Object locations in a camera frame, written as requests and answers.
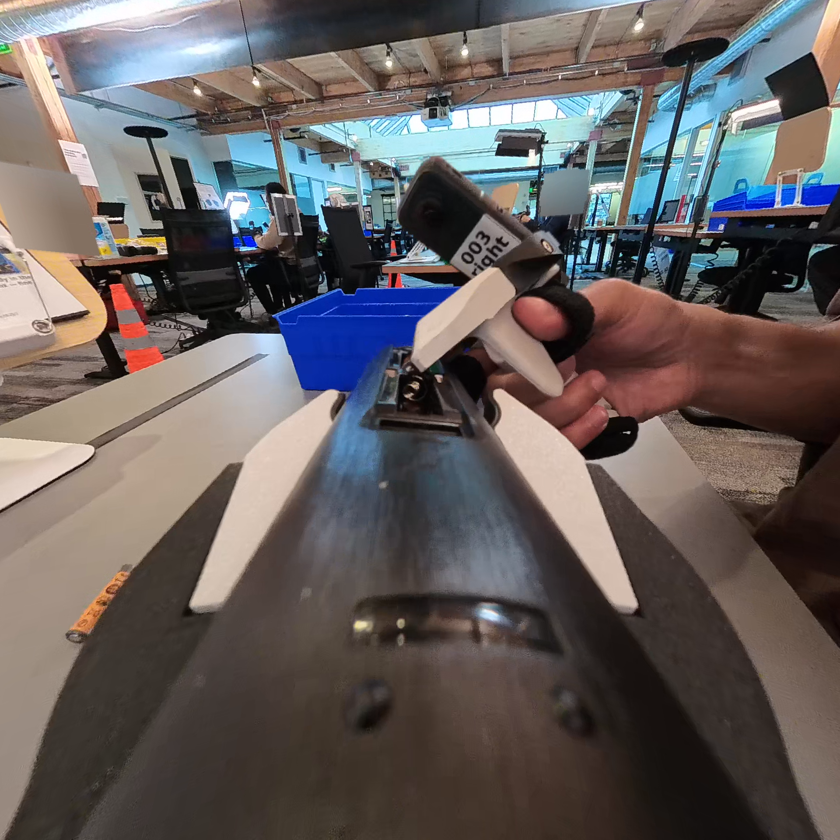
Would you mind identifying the tall black floor lamp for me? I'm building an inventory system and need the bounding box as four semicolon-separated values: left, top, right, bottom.
633;37;731;283

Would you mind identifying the grey desk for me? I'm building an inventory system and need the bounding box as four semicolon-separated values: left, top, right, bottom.
0;333;840;840

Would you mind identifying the person's right hand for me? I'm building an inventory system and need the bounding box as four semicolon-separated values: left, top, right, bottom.
489;277;708;452

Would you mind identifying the black studio light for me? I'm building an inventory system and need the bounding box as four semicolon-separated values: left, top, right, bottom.
494;129;547;217

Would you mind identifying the person's right forearm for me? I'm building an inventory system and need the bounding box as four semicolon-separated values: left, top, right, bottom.
696;308;840;444

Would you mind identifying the white paper notice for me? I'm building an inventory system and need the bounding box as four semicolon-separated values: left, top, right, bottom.
58;139;99;188

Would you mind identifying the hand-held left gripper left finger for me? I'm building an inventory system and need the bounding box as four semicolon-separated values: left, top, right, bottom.
189;388;345;615

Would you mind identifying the blue plastic bin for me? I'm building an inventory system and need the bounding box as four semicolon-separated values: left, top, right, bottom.
273;286;462;392

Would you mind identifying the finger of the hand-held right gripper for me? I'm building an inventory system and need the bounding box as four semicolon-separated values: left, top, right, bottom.
411;268;521;373

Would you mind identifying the stack of blue bins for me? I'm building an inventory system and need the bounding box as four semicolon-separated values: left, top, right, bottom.
709;180;840;231

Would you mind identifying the black hanging panel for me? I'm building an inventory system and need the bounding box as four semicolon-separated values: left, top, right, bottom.
764;52;831;122

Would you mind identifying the orange battery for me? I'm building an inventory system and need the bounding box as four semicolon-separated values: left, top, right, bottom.
66;566;132;643

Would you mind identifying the black mesh office chair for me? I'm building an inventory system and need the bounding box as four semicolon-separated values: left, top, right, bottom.
159;209;260;349

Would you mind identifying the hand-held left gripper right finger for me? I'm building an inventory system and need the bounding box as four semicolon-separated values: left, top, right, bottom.
492;388;640;615

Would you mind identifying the white flat stand base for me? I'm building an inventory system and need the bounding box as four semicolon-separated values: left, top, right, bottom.
0;437;97;513

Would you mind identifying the clear acrylic sign holder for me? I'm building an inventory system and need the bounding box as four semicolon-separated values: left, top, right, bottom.
0;223;89;358

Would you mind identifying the wooden curved desk panel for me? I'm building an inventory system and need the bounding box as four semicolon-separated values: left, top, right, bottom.
774;108;834;178
0;249;108;368

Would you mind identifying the wooden table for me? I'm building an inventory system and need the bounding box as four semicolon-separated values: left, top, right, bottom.
382;259;460;290

